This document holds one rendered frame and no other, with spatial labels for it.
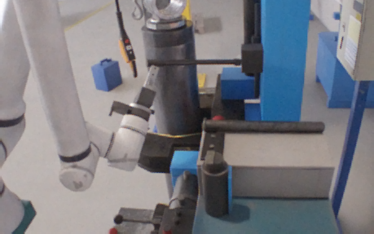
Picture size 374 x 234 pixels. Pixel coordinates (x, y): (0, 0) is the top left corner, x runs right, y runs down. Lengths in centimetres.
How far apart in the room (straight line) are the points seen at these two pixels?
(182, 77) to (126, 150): 46
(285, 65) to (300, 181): 46
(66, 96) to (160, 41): 59
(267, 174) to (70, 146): 56
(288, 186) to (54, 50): 74
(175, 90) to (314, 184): 65
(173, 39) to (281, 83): 45
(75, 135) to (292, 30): 82
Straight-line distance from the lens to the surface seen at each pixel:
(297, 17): 118
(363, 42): 147
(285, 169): 96
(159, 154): 132
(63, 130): 77
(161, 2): 260
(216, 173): 85
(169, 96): 132
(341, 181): 203
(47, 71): 71
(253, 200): 102
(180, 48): 124
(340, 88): 355
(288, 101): 131
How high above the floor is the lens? 180
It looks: 30 degrees down
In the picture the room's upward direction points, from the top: 6 degrees counter-clockwise
